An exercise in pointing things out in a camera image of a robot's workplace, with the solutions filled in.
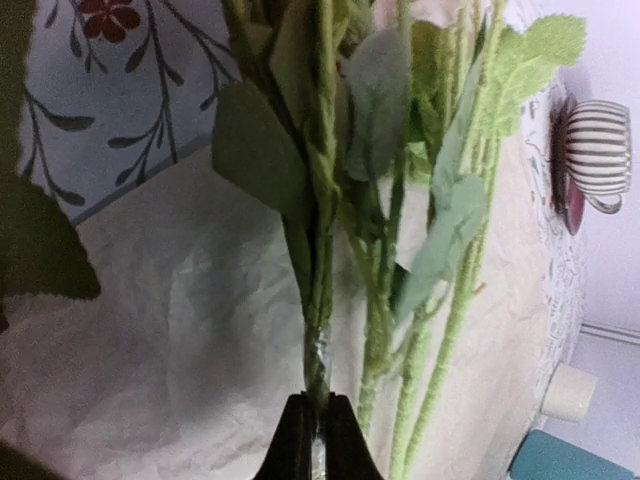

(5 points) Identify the cream mug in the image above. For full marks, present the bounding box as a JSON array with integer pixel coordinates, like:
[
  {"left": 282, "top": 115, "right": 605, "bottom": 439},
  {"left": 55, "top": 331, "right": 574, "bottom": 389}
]
[{"left": 540, "top": 363, "right": 598, "bottom": 423}]

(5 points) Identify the flower bouquet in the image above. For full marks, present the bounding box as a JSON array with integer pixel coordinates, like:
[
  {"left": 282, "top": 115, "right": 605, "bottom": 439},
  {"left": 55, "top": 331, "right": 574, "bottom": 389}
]
[{"left": 345, "top": 1, "right": 586, "bottom": 479}]

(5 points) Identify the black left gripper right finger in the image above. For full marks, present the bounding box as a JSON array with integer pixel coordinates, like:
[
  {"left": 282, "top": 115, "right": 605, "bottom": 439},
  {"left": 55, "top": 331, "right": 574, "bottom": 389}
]
[{"left": 327, "top": 393, "right": 383, "bottom": 480}]

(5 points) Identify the striped cup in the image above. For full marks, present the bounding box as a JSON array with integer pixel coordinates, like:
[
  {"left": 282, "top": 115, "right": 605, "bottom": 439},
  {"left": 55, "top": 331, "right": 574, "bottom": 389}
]
[{"left": 564, "top": 100, "right": 632, "bottom": 215}]

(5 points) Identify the cream wrapping paper sheet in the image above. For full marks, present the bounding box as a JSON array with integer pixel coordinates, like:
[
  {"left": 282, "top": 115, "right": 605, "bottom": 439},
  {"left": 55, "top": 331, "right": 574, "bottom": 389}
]
[{"left": 1, "top": 137, "right": 550, "bottom": 479}]

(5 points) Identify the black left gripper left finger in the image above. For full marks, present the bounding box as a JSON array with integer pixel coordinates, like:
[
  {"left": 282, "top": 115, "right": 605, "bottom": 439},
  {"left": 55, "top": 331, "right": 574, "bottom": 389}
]
[{"left": 253, "top": 393, "right": 313, "bottom": 480}]

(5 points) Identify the right aluminium frame post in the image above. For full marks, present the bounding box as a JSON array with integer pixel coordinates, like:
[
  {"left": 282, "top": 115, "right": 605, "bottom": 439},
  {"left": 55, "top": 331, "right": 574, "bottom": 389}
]
[{"left": 580, "top": 322, "right": 640, "bottom": 346}]

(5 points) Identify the teal vase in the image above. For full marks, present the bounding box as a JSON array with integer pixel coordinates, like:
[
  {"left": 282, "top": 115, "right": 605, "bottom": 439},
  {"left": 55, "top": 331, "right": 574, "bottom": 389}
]
[{"left": 507, "top": 430, "right": 639, "bottom": 480}]

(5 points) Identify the dark red saucer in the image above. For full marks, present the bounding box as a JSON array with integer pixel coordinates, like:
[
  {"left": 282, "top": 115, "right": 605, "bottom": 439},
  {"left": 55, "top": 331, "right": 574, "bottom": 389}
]
[{"left": 549, "top": 94, "right": 585, "bottom": 236}]

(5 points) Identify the white and mauve rose stem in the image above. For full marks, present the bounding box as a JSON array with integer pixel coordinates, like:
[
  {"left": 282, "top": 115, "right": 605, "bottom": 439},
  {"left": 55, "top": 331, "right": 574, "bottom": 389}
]
[{"left": 212, "top": 1, "right": 374, "bottom": 479}]

